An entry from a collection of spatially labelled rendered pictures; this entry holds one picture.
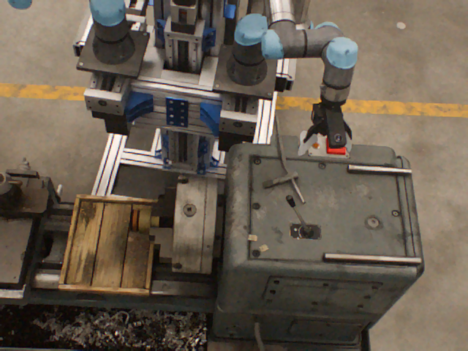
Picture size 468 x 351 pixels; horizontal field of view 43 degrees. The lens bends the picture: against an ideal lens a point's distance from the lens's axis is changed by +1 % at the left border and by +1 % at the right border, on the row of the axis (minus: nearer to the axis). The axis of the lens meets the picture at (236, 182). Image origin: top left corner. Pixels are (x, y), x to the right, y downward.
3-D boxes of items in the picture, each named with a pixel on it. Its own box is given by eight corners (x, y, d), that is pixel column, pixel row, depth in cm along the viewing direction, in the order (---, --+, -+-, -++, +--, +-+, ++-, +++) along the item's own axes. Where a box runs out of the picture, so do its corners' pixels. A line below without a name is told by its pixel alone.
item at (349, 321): (327, 281, 300) (376, 200, 226) (333, 377, 276) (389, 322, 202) (211, 274, 297) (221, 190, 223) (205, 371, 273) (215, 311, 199)
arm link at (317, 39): (300, 20, 157) (310, 41, 149) (341, 18, 158) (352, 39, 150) (297, 45, 162) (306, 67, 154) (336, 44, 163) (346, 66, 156)
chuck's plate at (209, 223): (215, 195, 211) (219, 163, 182) (209, 281, 201) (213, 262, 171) (205, 194, 211) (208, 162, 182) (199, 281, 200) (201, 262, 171)
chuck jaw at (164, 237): (184, 227, 187) (181, 261, 180) (184, 235, 191) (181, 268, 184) (150, 225, 186) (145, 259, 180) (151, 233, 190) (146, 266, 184)
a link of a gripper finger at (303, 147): (295, 145, 171) (316, 123, 166) (300, 159, 167) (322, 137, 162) (287, 141, 169) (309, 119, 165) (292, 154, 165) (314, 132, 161)
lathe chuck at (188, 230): (205, 194, 211) (208, 162, 182) (199, 281, 200) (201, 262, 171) (180, 192, 211) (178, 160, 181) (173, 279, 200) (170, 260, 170)
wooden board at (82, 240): (159, 204, 218) (159, 199, 214) (149, 297, 199) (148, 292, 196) (78, 199, 216) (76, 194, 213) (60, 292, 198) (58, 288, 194)
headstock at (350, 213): (376, 200, 226) (409, 144, 193) (389, 322, 202) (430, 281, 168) (222, 190, 223) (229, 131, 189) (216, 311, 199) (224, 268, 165)
